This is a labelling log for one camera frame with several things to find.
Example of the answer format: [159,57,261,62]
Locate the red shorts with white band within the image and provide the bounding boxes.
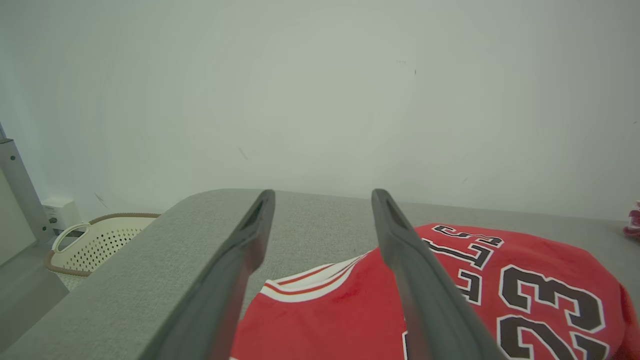
[622,200,640,239]

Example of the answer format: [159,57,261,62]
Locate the white wall socket box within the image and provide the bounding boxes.
[42,197,82,234]

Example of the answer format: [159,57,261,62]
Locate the cream perforated laundry basket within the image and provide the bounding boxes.
[44,212,162,279]

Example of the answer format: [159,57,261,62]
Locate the red basketball jersey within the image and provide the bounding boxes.
[229,222,640,360]

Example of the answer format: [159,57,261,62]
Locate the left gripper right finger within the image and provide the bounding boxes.
[371,189,507,360]

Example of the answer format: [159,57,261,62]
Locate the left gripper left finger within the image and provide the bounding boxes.
[139,189,276,360]

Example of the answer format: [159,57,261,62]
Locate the grey metal frame post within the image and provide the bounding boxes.
[0,122,56,246]

